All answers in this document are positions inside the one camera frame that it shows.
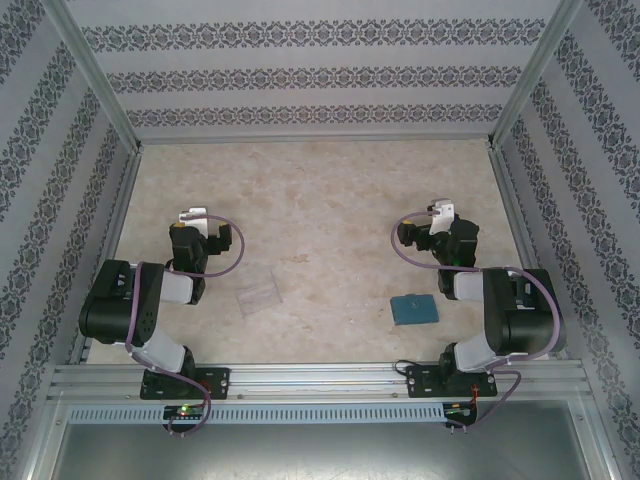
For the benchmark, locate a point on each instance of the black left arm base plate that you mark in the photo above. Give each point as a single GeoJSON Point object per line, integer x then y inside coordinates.
{"type": "Point", "coordinates": [220, 382]}

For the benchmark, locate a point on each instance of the grey metal sheet panel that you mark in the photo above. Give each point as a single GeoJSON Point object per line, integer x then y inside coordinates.
{"type": "Point", "coordinates": [320, 452]}

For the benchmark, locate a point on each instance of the aluminium frame post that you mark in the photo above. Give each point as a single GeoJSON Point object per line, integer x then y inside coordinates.
{"type": "Point", "coordinates": [97, 70]}
{"type": "Point", "coordinates": [531, 70]}

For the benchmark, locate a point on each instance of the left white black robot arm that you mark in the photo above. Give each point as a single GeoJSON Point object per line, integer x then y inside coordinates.
{"type": "Point", "coordinates": [115, 305]}

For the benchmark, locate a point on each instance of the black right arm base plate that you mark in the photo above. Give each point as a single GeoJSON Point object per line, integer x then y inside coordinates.
{"type": "Point", "coordinates": [417, 382]}

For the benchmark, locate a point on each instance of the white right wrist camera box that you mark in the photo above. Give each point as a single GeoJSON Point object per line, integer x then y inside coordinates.
{"type": "Point", "coordinates": [443, 215]}

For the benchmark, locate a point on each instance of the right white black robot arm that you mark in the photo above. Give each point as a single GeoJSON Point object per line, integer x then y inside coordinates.
{"type": "Point", "coordinates": [525, 320]}

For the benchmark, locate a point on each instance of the teal leather card holder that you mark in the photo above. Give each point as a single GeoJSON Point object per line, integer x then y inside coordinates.
{"type": "Point", "coordinates": [414, 310]}

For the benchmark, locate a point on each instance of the aluminium table side rail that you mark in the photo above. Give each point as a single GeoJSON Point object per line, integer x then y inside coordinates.
{"type": "Point", "coordinates": [121, 200]}
{"type": "Point", "coordinates": [511, 200]}

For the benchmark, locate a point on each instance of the aluminium mounting rail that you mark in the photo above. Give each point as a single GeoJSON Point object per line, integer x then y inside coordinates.
{"type": "Point", "coordinates": [320, 382]}

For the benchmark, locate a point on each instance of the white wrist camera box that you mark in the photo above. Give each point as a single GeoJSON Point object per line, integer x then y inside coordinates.
{"type": "Point", "coordinates": [195, 218]}
{"type": "Point", "coordinates": [443, 215]}

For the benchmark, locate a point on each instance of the left circuit board green light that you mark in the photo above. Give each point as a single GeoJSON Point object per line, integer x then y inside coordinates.
{"type": "Point", "coordinates": [185, 412]}

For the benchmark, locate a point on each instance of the right circuit board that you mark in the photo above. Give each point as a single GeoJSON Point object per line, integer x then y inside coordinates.
{"type": "Point", "coordinates": [460, 411]}

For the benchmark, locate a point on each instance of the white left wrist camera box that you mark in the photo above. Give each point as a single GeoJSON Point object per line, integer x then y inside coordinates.
{"type": "Point", "coordinates": [195, 218]}

